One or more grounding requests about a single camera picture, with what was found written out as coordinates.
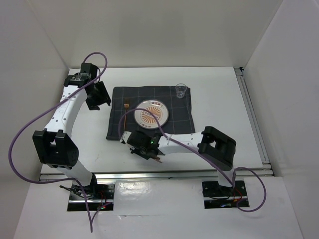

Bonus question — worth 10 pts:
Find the copper knife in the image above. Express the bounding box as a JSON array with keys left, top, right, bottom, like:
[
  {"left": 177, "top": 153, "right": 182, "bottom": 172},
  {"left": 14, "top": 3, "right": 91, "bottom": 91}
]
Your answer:
[{"left": 153, "top": 157, "right": 162, "bottom": 163}]

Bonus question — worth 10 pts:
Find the dark grey checked cloth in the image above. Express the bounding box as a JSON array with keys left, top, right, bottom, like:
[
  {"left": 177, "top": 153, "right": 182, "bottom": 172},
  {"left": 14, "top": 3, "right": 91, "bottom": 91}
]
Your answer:
[{"left": 106, "top": 86, "right": 195, "bottom": 141}]

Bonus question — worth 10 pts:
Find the patterned glass plate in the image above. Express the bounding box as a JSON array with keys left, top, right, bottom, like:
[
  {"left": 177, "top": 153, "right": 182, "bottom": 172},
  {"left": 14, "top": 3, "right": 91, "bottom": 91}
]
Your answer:
[{"left": 134, "top": 100, "right": 169, "bottom": 129}]

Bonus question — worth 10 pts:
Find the copper fork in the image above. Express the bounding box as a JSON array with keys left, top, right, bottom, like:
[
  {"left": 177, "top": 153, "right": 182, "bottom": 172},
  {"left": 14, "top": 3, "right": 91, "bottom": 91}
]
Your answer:
[{"left": 123, "top": 101, "right": 130, "bottom": 131}]

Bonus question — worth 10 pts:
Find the clear plastic cup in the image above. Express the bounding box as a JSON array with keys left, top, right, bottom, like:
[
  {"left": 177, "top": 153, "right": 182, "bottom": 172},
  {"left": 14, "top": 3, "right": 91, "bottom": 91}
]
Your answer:
[{"left": 175, "top": 83, "right": 187, "bottom": 99}]

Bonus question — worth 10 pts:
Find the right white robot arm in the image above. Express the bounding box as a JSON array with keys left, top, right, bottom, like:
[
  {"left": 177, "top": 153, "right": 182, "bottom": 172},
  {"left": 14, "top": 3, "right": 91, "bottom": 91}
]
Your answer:
[{"left": 120, "top": 126, "right": 236, "bottom": 195}]

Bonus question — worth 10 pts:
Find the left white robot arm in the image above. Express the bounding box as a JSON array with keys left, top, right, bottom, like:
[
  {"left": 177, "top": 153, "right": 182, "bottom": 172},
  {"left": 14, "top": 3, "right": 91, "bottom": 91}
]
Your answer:
[{"left": 32, "top": 63, "right": 111, "bottom": 199}]

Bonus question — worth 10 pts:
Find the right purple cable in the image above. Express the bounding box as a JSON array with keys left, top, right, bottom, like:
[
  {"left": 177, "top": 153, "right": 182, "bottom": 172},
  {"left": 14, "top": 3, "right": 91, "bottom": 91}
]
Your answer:
[{"left": 119, "top": 109, "right": 267, "bottom": 212}]

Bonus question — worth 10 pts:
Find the purple cable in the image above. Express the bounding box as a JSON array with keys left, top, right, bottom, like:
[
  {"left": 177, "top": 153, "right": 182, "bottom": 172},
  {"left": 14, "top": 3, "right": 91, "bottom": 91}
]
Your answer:
[
  {"left": 119, "top": 109, "right": 267, "bottom": 212},
  {"left": 8, "top": 52, "right": 108, "bottom": 234}
]

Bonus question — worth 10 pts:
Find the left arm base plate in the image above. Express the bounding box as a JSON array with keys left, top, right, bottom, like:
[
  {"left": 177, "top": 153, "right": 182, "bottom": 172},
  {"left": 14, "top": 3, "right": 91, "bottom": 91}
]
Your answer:
[{"left": 66, "top": 183, "right": 115, "bottom": 212}]

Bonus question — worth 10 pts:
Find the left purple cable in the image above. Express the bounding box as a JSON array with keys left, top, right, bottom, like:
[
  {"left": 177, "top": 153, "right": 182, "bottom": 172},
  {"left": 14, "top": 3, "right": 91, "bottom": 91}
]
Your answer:
[{"left": 8, "top": 52, "right": 108, "bottom": 234}]

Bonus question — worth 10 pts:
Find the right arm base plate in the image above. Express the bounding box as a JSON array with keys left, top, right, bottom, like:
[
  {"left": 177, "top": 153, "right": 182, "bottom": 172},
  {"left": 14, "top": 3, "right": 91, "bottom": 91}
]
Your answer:
[{"left": 202, "top": 180, "right": 250, "bottom": 209}]

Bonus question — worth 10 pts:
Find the right aluminium rail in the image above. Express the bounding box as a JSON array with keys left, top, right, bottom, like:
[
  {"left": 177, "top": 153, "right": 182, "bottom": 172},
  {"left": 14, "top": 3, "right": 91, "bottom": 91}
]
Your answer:
[{"left": 234, "top": 67, "right": 272, "bottom": 169}]

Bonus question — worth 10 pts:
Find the aluminium rail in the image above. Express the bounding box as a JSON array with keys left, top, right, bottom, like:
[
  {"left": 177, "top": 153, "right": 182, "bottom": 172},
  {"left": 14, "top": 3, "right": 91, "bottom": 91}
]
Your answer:
[
  {"left": 234, "top": 67, "right": 272, "bottom": 169},
  {"left": 39, "top": 169, "right": 274, "bottom": 181}
]

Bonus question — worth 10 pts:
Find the front aluminium rail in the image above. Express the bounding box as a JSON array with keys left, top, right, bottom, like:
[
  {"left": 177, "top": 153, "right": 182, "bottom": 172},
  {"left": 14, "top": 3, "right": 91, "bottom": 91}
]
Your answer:
[{"left": 39, "top": 169, "right": 274, "bottom": 181}]

